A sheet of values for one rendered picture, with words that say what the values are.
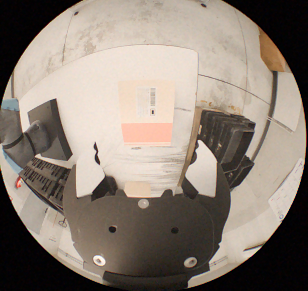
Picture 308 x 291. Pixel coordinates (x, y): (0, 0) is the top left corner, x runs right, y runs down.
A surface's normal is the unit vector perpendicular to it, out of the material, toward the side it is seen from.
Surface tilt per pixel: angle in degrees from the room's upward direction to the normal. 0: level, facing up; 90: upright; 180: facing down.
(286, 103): 90
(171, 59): 0
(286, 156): 90
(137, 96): 0
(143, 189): 90
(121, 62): 0
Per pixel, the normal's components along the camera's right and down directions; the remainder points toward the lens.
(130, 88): 0.04, 0.48
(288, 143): -1.00, 0.01
